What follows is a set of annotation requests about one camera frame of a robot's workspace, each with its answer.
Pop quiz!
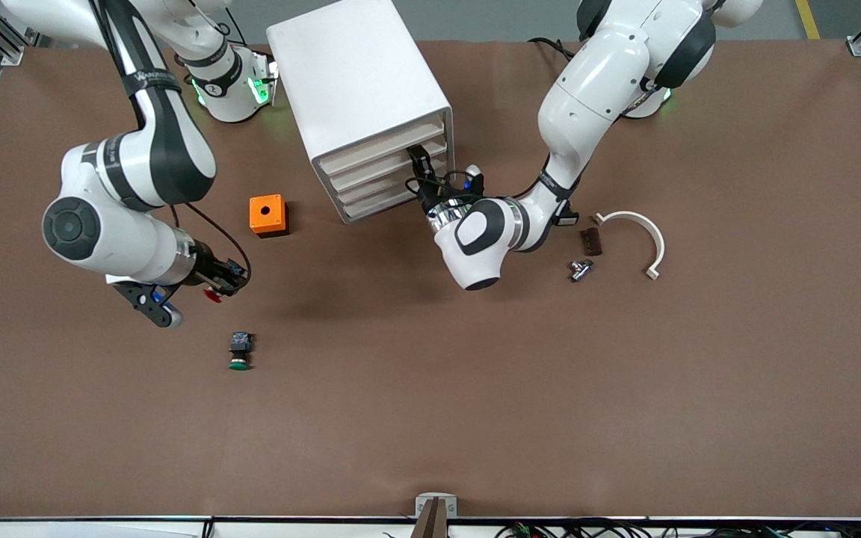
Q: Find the green mushroom push button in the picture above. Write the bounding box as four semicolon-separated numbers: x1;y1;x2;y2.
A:
228;332;254;371

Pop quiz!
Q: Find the orange box with hole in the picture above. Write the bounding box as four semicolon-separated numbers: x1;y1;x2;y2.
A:
249;194;290;238

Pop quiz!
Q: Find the black arm base cable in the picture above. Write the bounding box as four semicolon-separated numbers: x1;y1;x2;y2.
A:
528;36;575;62

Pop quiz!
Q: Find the white curved plastic bracket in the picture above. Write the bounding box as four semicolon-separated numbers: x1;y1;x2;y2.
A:
593;211;666;282

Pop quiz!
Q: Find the grey metal table bracket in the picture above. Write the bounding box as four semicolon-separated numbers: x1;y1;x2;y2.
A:
415;492;459;519

